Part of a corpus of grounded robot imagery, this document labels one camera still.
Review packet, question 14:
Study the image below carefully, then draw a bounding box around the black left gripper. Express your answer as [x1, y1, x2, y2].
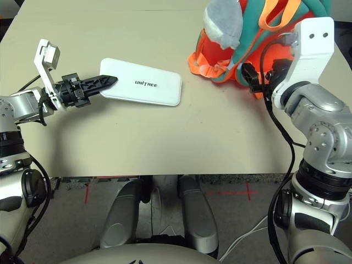
[53, 73, 119, 109]

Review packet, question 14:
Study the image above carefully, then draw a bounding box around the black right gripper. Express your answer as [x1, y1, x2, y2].
[241, 58, 293, 94]

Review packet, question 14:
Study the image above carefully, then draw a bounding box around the teal and orange backpack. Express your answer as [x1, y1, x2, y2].
[188, 0, 331, 100]

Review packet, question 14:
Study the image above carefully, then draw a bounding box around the white Unitree pencil case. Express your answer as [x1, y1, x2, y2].
[99, 57, 183, 107]

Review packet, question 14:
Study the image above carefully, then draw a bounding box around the grey white plush toy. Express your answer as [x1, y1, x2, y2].
[203, 0, 244, 50]

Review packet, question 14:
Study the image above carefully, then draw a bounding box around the silver left robot leg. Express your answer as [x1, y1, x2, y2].
[100, 181, 142, 250]

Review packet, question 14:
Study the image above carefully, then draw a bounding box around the silver robot leg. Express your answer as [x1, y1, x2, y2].
[178, 174, 219, 254]
[100, 181, 142, 250]

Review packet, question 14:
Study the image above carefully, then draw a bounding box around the silver right robot leg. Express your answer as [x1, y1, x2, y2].
[178, 174, 219, 254]

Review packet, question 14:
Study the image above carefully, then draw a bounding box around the beige robot torso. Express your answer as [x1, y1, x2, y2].
[59, 243, 218, 264]

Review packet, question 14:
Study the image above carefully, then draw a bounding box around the black left wrist camera cable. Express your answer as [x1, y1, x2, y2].
[16, 74, 49, 127]

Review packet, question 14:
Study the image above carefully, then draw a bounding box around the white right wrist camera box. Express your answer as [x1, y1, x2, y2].
[271, 16, 335, 109]

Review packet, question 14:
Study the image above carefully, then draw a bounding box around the black left upper arm cable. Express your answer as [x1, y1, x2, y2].
[0, 153, 53, 264]

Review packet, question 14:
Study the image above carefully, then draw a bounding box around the white floor cable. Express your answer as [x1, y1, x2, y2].
[219, 214, 269, 262]

